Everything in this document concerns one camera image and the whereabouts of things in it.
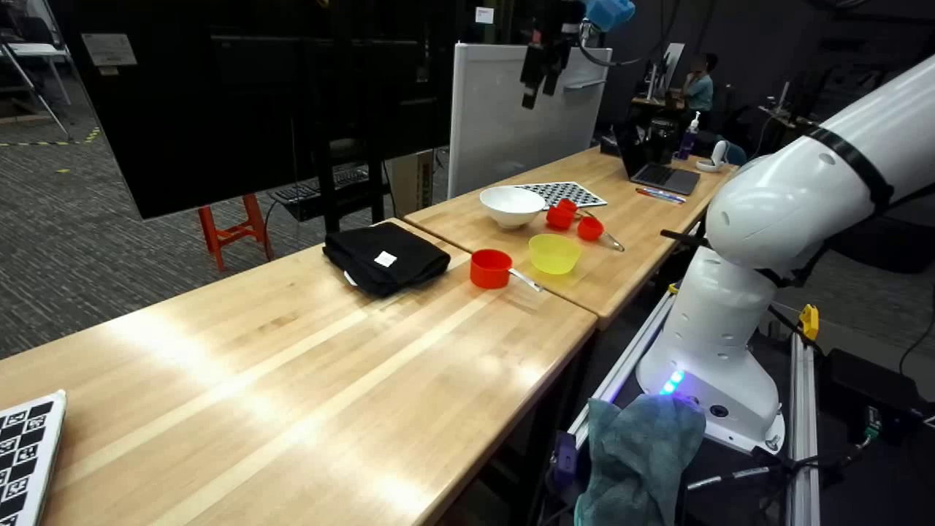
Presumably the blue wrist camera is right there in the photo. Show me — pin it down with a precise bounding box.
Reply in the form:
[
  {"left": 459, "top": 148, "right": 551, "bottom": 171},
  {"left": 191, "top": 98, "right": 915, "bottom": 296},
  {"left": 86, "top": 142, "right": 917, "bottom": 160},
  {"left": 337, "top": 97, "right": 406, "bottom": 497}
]
[{"left": 583, "top": 0, "right": 637, "bottom": 33}]

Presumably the white bowl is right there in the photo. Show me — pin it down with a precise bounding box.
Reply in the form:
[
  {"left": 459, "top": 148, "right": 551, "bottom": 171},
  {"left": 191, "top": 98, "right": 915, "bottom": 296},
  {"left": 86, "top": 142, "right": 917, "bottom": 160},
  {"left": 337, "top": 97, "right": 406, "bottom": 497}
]
[{"left": 478, "top": 187, "right": 546, "bottom": 231}]

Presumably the orange stool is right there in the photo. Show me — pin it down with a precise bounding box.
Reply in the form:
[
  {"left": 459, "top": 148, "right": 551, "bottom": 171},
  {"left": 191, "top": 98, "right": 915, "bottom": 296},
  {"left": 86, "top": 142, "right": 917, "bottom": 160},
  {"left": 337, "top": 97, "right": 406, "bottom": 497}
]
[{"left": 194, "top": 192, "right": 272, "bottom": 269}]

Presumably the orange measuring cup clear handle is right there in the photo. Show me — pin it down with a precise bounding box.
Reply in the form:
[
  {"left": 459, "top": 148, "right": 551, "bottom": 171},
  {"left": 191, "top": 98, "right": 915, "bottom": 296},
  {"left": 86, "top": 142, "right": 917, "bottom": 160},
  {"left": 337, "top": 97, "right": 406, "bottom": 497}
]
[{"left": 470, "top": 249, "right": 536, "bottom": 288}]

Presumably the grey laptop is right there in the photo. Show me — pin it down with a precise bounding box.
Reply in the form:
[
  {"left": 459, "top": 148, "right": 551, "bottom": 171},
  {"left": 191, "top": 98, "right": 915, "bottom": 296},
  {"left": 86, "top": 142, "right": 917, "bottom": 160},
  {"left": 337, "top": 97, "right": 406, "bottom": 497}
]
[{"left": 615, "top": 123, "right": 698, "bottom": 196}]

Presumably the black folded cloth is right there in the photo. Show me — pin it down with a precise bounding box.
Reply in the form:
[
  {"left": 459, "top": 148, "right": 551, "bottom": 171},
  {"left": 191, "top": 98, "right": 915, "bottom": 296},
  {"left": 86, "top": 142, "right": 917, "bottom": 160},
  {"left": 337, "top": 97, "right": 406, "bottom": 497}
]
[{"left": 323, "top": 221, "right": 449, "bottom": 298}]

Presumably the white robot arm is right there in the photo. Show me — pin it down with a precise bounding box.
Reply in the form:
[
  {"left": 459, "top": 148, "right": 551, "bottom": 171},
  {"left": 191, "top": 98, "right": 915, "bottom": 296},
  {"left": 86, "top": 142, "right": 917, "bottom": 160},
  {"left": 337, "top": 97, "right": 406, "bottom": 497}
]
[{"left": 637, "top": 59, "right": 935, "bottom": 453}]

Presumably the red marker pen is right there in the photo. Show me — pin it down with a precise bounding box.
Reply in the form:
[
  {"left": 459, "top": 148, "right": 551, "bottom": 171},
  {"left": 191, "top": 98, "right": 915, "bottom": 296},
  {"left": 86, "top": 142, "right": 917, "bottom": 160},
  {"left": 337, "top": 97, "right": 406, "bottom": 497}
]
[{"left": 633, "top": 187, "right": 687, "bottom": 203}]

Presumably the yellow plastic cup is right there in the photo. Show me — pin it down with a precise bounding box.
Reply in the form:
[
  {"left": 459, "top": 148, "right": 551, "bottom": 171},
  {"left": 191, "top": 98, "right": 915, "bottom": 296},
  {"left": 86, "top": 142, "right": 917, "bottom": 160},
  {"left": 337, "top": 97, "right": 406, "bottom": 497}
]
[{"left": 526, "top": 234, "right": 581, "bottom": 274}]

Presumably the person in teal shirt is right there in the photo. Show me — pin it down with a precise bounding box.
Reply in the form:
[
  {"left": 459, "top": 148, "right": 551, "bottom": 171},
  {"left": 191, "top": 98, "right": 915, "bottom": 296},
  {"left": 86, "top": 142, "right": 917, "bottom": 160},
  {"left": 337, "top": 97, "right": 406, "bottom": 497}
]
[{"left": 676, "top": 52, "right": 717, "bottom": 111}]

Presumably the checkered calibration board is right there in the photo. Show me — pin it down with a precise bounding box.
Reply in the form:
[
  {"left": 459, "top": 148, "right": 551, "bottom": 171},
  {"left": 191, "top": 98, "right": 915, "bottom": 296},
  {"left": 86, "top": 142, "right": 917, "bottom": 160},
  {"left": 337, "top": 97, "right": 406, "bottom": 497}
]
[{"left": 520, "top": 180, "right": 606, "bottom": 211}]

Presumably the black monitor screen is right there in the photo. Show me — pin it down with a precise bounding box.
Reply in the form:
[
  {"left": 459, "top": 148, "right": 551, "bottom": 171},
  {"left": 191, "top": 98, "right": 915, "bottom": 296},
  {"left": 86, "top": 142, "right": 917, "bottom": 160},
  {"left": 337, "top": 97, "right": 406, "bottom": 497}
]
[{"left": 48, "top": 0, "right": 460, "bottom": 218}]

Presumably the orange measuring cup near bowl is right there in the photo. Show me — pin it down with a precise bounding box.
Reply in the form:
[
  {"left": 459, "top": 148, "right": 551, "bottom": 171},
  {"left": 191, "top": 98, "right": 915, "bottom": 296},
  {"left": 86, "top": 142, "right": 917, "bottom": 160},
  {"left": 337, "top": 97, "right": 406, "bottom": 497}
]
[{"left": 546, "top": 198, "right": 574, "bottom": 231}]

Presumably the orange measuring cup grey handle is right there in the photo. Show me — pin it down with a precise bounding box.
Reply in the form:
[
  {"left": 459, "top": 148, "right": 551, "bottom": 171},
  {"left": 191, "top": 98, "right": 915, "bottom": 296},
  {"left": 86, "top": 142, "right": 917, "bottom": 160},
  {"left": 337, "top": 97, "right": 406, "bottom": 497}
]
[{"left": 577, "top": 217, "right": 621, "bottom": 252}]

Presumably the teal cloth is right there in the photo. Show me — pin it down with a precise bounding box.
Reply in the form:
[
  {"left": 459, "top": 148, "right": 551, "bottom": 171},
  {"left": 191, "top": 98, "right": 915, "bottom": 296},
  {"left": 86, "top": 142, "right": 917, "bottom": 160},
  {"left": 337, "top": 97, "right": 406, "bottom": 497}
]
[{"left": 571, "top": 393, "right": 704, "bottom": 526}]

